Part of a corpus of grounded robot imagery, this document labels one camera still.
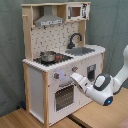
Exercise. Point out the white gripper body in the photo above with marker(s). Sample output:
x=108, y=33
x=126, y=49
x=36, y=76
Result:
x=81, y=82

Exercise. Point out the white oven door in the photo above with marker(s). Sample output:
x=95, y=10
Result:
x=63, y=98

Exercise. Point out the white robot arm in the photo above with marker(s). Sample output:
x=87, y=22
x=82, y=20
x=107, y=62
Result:
x=105, y=86

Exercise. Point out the wooden toy kitchen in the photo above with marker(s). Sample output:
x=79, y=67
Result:
x=57, y=38

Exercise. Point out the grey ice dispenser panel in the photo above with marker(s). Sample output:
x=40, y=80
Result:
x=91, y=72

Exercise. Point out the right red stove knob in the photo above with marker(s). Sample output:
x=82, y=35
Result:
x=74, y=69

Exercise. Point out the red stove knob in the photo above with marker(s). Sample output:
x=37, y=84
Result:
x=74, y=69
x=56, y=75

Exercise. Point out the left red stove knob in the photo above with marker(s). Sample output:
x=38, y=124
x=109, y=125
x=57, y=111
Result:
x=56, y=75

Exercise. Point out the grey toy sink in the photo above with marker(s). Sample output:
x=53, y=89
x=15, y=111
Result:
x=79, y=51

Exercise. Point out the black toy stovetop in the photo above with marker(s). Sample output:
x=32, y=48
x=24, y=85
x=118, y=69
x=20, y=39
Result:
x=59, y=58

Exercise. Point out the silver toy pot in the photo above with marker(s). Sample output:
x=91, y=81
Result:
x=48, y=56

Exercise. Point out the toy microwave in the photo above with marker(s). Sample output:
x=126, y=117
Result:
x=78, y=11

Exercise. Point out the grey range hood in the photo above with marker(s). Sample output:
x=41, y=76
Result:
x=48, y=18

